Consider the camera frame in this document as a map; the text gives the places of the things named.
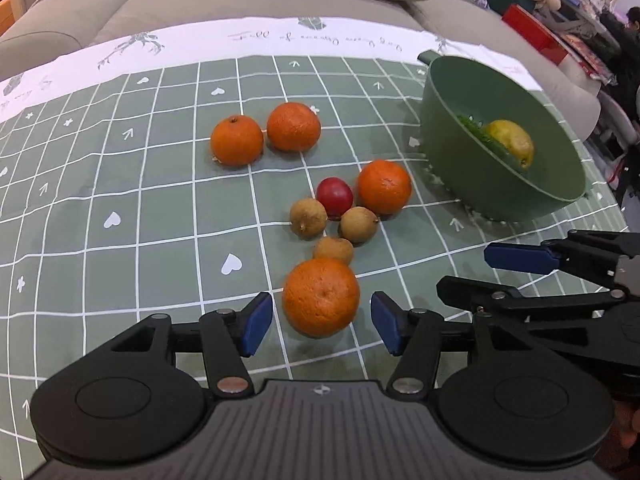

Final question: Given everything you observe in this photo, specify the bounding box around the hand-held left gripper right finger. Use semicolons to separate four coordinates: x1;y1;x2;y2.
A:
370;291;536;396

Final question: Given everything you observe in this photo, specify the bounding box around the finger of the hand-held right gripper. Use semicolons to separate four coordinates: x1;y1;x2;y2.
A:
484;230;640;292
436;274;629;324

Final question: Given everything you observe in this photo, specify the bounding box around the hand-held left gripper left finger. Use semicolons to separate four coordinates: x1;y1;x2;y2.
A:
107;291;274;398

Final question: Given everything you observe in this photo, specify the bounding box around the large orange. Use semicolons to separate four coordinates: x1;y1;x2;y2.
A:
282;257;361;339

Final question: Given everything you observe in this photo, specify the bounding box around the brown kiwi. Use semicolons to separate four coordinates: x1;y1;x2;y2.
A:
313;236;355;267

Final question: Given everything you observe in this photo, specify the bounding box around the brown longan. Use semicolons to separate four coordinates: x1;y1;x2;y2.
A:
338;207;379;246
289;198;328;237

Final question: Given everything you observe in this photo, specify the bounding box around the small red plum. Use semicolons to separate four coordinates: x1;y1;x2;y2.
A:
316;177;355;221

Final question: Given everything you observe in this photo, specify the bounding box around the green plastic bowl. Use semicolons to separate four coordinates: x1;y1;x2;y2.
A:
417;50;593;223

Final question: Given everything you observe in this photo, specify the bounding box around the yellow-green pear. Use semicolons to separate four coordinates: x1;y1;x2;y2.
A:
485;120;535;170

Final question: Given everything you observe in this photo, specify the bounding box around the green cucumber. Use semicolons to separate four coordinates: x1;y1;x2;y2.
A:
457;115;521;161

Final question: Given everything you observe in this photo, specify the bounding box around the green checked tablecloth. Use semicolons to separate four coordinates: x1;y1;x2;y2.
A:
0;14;632;466

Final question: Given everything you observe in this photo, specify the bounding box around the pile of magazines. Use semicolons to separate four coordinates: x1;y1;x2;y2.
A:
560;30;616;86

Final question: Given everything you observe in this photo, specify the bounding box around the red box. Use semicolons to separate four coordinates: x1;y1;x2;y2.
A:
501;4;571;63

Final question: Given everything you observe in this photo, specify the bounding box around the beige sofa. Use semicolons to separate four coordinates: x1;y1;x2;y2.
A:
0;0;601;141

